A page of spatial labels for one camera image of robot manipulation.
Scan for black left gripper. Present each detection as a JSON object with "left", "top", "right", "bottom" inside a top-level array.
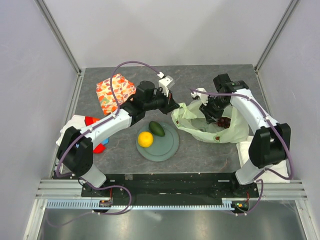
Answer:
[{"left": 144, "top": 87, "right": 180, "bottom": 115}]

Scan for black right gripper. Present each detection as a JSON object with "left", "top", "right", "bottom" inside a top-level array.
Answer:
[{"left": 199, "top": 95, "right": 229, "bottom": 125}]

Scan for dark red fake grapes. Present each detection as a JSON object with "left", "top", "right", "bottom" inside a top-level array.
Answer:
[{"left": 216, "top": 117, "right": 231, "bottom": 129}]

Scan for light green plastic bag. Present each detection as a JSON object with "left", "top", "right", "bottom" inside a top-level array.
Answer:
[{"left": 171, "top": 100, "right": 250, "bottom": 144}]

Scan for green fake avocado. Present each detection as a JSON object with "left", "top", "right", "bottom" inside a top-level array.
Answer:
[{"left": 148, "top": 121, "right": 165, "bottom": 137}]

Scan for yellow fake orange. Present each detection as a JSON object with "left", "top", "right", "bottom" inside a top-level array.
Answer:
[{"left": 137, "top": 131, "right": 154, "bottom": 148}]

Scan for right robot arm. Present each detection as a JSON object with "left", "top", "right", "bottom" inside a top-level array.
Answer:
[{"left": 191, "top": 73, "right": 292, "bottom": 197}]

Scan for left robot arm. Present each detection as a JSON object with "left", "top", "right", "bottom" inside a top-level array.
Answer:
[{"left": 56, "top": 76, "right": 179, "bottom": 197}]

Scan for teal round plate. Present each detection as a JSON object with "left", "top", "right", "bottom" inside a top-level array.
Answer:
[{"left": 135, "top": 122, "right": 180, "bottom": 162}]

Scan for floral orange folded cloth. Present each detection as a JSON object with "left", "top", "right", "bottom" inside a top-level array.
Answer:
[{"left": 96, "top": 73, "right": 136, "bottom": 116}]

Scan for colourful printed cloth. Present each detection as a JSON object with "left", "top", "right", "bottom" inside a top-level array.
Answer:
[{"left": 84, "top": 116, "right": 109, "bottom": 154}]

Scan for white folded towel right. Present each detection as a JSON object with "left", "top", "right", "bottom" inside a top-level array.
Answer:
[{"left": 236, "top": 136, "right": 291, "bottom": 184}]

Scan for white folded towel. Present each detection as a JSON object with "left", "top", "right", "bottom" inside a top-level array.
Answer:
[
  {"left": 56, "top": 114, "right": 86, "bottom": 146},
  {"left": 236, "top": 136, "right": 291, "bottom": 184}
]

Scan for white folded towel left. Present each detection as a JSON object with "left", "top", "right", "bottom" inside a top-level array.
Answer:
[{"left": 56, "top": 114, "right": 86, "bottom": 146}]

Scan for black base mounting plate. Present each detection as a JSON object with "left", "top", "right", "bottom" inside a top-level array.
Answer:
[{"left": 81, "top": 172, "right": 259, "bottom": 200}]

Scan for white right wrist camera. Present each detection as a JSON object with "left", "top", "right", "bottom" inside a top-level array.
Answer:
[{"left": 190, "top": 87, "right": 208, "bottom": 106}]

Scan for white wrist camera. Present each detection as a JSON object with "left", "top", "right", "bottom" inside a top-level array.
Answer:
[
  {"left": 157, "top": 71, "right": 175, "bottom": 97},
  {"left": 190, "top": 87, "right": 208, "bottom": 106}
]

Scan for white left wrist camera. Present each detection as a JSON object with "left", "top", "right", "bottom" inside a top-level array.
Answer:
[{"left": 157, "top": 71, "right": 175, "bottom": 97}]

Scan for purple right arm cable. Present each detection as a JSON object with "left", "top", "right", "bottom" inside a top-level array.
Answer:
[{"left": 189, "top": 88, "right": 295, "bottom": 216}]

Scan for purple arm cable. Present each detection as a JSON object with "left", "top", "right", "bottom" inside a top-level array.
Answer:
[
  {"left": 189, "top": 88, "right": 295, "bottom": 216},
  {"left": 46, "top": 61, "right": 163, "bottom": 228}
]

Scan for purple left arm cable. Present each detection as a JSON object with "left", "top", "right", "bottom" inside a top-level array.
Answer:
[{"left": 46, "top": 61, "right": 163, "bottom": 228}]

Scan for aluminium frame post left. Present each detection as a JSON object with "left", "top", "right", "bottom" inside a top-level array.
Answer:
[{"left": 34, "top": 0, "right": 83, "bottom": 73}]

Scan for aluminium frame post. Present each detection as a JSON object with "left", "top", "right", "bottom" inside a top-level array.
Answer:
[
  {"left": 254, "top": 0, "right": 300, "bottom": 73},
  {"left": 34, "top": 0, "right": 83, "bottom": 73}
]

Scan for aluminium frame post right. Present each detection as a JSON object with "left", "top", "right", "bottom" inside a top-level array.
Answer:
[{"left": 254, "top": 0, "right": 300, "bottom": 73}]

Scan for slotted grey cable duct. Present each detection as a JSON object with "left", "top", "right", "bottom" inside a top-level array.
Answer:
[{"left": 46, "top": 199, "right": 235, "bottom": 211}]

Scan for aluminium front rail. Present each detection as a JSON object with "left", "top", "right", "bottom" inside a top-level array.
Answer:
[{"left": 35, "top": 179, "right": 308, "bottom": 201}]

